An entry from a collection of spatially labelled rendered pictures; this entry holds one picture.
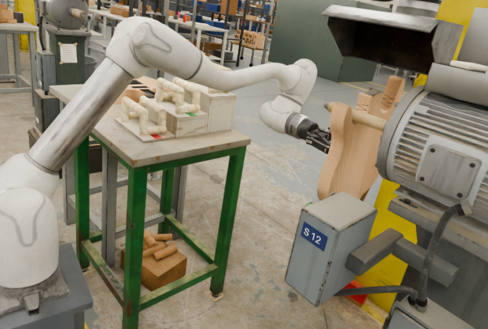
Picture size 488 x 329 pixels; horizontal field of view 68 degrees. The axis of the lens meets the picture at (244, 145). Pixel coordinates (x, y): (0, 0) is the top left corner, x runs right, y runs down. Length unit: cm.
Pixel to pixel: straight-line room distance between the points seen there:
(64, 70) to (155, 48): 211
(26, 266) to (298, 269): 66
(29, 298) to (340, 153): 91
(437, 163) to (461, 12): 114
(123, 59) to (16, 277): 64
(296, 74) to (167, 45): 53
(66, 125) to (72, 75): 195
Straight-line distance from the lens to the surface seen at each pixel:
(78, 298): 115
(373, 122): 104
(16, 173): 119
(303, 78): 138
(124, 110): 163
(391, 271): 223
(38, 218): 103
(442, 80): 90
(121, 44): 115
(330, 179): 112
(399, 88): 127
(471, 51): 104
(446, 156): 85
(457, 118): 89
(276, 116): 138
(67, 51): 306
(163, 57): 102
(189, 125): 156
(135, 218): 147
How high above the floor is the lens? 150
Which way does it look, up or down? 21 degrees down
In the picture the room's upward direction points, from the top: 9 degrees clockwise
